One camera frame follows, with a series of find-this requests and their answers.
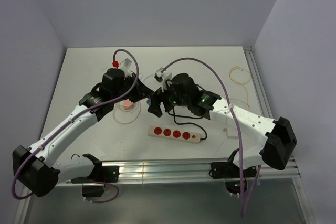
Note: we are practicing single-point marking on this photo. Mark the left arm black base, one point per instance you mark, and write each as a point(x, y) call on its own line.
point(104, 176)

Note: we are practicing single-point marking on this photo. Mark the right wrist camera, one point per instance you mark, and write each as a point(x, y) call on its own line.
point(163, 77)

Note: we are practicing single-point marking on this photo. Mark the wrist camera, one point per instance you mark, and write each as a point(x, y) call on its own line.
point(124, 66)
point(163, 77)

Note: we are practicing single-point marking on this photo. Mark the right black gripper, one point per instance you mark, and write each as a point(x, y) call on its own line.
point(159, 96)

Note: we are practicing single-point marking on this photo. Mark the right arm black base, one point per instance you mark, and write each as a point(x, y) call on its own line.
point(227, 170)

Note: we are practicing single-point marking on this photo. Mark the white charger adapter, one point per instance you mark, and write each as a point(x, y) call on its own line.
point(230, 133)

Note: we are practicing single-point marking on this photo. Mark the beige power strip red sockets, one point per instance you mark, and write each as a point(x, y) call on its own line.
point(168, 133)

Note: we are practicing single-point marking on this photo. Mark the blue charger plug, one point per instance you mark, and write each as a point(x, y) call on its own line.
point(149, 101)

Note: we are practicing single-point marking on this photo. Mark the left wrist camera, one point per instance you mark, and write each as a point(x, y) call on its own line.
point(124, 66)

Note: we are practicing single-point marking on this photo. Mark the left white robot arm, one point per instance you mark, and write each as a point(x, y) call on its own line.
point(91, 109)

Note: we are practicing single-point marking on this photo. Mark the right side aluminium rail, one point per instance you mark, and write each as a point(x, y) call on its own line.
point(257, 98)

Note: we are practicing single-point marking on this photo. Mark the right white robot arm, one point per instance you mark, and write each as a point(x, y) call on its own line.
point(275, 139)

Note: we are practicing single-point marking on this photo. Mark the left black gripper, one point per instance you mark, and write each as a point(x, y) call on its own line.
point(142, 92)

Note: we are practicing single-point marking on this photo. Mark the pink charger plug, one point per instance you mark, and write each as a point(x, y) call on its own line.
point(127, 104)

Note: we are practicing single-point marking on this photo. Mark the aluminium mounting rail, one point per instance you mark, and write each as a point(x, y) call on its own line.
point(168, 170)

